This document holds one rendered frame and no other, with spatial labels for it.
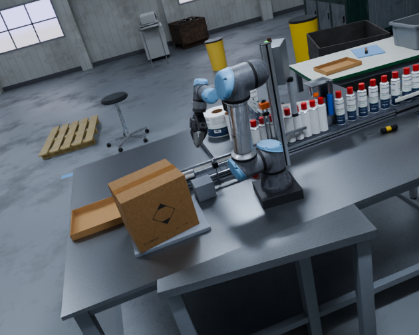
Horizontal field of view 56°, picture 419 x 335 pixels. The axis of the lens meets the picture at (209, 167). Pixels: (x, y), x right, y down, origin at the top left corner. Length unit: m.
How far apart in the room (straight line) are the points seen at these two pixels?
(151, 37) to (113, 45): 2.22
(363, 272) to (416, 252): 0.73
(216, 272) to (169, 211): 0.35
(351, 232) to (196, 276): 0.64
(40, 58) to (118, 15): 2.62
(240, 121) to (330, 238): 0.59
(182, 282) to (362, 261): 0.75
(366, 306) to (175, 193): 0.99
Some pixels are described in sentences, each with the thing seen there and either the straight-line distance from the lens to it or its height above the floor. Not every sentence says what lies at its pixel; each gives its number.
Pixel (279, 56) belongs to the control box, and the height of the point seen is 1.43.
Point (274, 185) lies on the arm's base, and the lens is 1.87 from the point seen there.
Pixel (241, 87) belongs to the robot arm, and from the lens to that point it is 1.56.
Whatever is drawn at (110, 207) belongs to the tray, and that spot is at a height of 0.83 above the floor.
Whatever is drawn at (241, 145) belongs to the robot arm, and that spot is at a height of 1.18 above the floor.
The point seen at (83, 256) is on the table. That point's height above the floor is 0.83.
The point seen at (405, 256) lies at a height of 0.22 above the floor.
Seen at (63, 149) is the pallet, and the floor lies 0.10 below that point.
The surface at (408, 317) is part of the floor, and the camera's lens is 2.49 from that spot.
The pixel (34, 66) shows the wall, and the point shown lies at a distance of 12.95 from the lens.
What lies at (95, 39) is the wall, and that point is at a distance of 12.48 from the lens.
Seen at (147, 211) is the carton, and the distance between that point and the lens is 1.72.
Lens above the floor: 1.89
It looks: 27 degrees down
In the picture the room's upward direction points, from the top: 15 degrees counter-clockwise
